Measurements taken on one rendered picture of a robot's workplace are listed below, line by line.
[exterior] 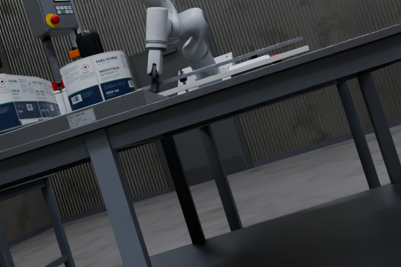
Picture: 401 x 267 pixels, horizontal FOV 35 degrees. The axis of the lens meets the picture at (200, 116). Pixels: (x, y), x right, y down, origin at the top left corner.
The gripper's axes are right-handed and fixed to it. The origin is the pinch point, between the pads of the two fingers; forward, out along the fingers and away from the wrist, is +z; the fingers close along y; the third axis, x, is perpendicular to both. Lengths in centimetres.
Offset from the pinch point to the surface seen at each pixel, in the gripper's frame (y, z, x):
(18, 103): 57, 7, -35
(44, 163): 81, 22, -20
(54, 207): -184, 80, -89
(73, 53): -7.3, -13.6, -34.6
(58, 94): 1.4, 3.3, -37.7
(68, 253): -183, 111, -78
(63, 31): -9.5, -22.6, -39.3
